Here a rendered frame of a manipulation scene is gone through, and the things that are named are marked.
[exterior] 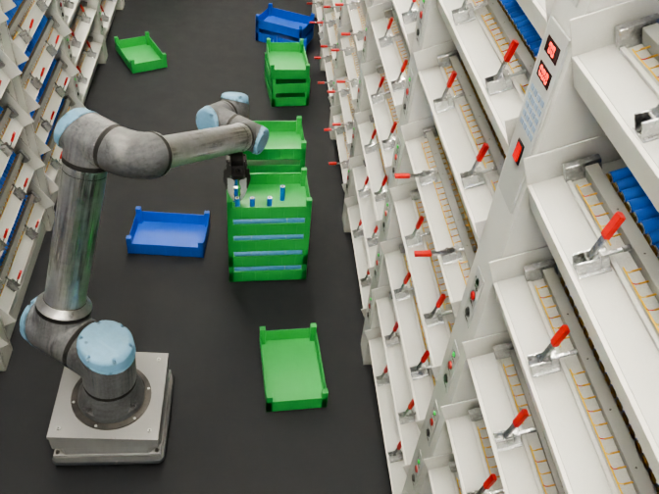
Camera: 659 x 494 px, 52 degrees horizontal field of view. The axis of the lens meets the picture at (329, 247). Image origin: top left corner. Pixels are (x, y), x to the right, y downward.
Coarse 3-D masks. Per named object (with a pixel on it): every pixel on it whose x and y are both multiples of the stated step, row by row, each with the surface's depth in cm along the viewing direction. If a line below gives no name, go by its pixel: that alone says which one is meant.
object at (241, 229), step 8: (232, 224) 244; (240, 224) 245; (248, 224) 245; (256, 224) 246; (264, 224) 246; (272, 224) 247; (280, 224) 247; (288, 224) 248; (296, 224) 248; (304, 224) 249; (232, 232) 247; (240, 232) 247; (248, 232) 248; (256, 232) 248; (264, 232) 249; (272, 232) 249; (280, 232) 250; (288, 232) 250; (296, 232) 251; (304, 232) 251
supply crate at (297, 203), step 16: (256, 176) 256; (272, 176) 256; (288, 176) 257; (304, 176) 256; (256, 192) 254; (272, 192) 255; (288, 192) 256; (304, 192) 257; (240, 208) 240; (256, 208) 240; (272, 208) 241; (288, 208) 242; (304, 208) 243
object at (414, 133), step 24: (432, 120) 172; (408, 144) 175; (432, 168) 165; (432, 192) 159; (456, 192) 157; (432, 216) 154; (456, 240) 146; (456, 264) 142; (456, 288) 137; (456, 312) 131
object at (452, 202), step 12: (432, 132) 171; (432, 144) 168; (432, 156) 166; (444, 168) 160; (444, 180) 157; (444, 192) 156; (456, 204) 150; (444, 216) 151; (456, 216) 148; (456, 228) 147; (468, 240) 142; (468, 252) 140; (468, 276) 137
